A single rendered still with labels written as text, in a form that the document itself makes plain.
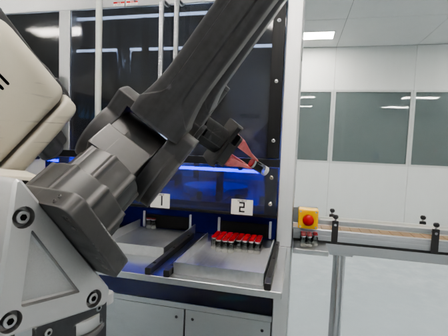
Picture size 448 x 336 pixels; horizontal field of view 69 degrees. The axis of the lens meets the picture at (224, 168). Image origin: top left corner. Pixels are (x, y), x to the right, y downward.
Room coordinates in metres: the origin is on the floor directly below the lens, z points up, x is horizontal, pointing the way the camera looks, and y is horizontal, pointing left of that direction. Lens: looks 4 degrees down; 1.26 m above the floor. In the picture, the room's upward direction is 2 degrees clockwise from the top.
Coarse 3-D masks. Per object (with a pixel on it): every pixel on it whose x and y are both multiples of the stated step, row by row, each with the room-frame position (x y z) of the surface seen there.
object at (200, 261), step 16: (192, 256) 1.08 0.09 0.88; (208, 256) 1.08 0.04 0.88; (224, 256) 1.09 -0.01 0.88; (240, 256) 1.09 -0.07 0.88; (256, 256) 1.10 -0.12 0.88; (176, 272) 0.93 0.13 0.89; (192, 272) 0.91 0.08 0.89; (208, 272) 0.90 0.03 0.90; (224, 272) 0.89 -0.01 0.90; (240, 272) 0.88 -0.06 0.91; (256, 272) 0.87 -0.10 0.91
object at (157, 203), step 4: (160, 196) 1.33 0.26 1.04; (164, 196) 1.33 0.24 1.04; (168, 196) 1.33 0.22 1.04; (156, 200) 1.34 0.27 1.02; (160, 200) 1.33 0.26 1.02; (164, 200) 1.33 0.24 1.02; (168, 200) 1.32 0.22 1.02; (152, 204) 1.34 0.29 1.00; (156, 204) 1.34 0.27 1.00; (160, 204) 1.33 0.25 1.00; (164, 204) 1.33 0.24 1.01; (168, 204) 1.32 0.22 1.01; (168, 208) 1.32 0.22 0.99
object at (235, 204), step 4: (232, 200) 1.27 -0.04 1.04; (236, 200) 1.26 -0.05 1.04; (240, 200) 1.26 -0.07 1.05; (244, 200) 1.26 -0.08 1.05; (248, 200) 1.25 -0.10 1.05; (252, 200) 1.25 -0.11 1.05; (232, 204) 1.27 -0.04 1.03; (236, 204) 1.26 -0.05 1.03; (240, 204) 1.26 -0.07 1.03; (248, 204) 1.25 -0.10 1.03; (252, 204) 1.25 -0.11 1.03; (232, 208) 1.27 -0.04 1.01; (236, 208) 1.26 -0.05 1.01; (244, 208) 1.26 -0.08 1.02; (248, 208) 1.25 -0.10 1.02; (252, 208) 1.25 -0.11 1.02; (232, 212) 1.27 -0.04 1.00; (236, 212) 1.26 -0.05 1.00; (240, 212) 1.26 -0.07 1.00; (248, 212) 1.25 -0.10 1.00; (252, 212) 1.25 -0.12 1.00
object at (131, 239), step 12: (120, 228) 1.28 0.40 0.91; (132, 228) 1.37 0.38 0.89; (144, 228) 1.41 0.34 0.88; (156, 228) 1.42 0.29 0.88; (192, 228) 1.34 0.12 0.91; (120, 240) 1.22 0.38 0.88; (132, 240) 1.23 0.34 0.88; (144, 240) 1.23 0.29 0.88; (156, 240) 1.24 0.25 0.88; (168, 240) 1.25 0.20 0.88; (180, 240) 1.20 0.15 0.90; (132, 252) 1.08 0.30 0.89; (144, 252) 1.07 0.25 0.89; (156, 252) 1.06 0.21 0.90
